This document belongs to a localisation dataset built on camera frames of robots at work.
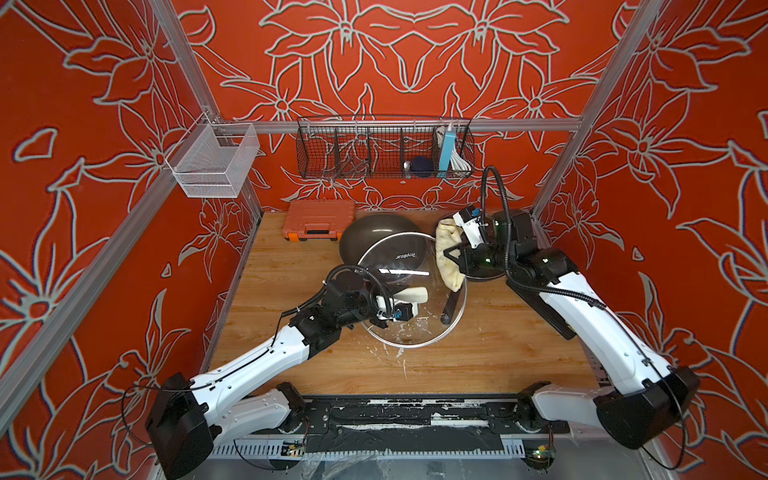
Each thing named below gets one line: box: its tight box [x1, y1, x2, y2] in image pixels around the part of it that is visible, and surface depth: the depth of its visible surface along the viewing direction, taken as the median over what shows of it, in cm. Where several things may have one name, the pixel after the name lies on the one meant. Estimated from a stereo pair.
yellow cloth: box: [435, 219, 466, 293], surface depth 72 cm
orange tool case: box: [283, 199, 355, 242], surface depth 115 cm
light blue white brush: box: [436, 122, 472, 176], surface depth 91 cm
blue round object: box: [411, 156, 434, 178], surface depth 96 cm
